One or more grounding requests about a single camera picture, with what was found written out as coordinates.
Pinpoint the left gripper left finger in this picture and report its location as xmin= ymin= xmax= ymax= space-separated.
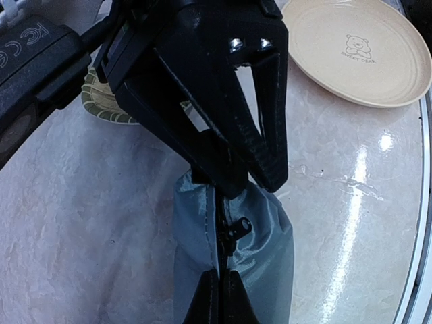
xmin=184 ymin=270 xmax=219 ymax=324

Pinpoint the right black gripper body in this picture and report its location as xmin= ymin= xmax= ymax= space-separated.
xmin=94 ymin=1 xmax=288 ymax=90

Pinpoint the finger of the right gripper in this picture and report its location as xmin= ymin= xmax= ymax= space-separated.
xmin=202 ymin=30 xmax=290 ymax=193
xmin=106 ymin=49 xmax=248 ymax=198

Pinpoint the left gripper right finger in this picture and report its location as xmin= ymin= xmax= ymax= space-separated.
xmin=221 ymin=269 xmax=259 ymax=324

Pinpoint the grey zip pouch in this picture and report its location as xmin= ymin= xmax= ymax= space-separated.
xmin=173 ymin=171 xmax=294 ymax=323

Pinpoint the woven bamboo tray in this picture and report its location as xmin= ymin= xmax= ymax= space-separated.
xmin=81 ymin=67 xmax=139 ymax=126

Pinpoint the beige round plate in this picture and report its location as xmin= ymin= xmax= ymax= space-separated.
xmin=282 ymin=1 xmax=431 ymax=108

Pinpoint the front aluminium rail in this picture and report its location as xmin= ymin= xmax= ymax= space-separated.
xmin=394 ymin=91 xmax=431 ymax=323

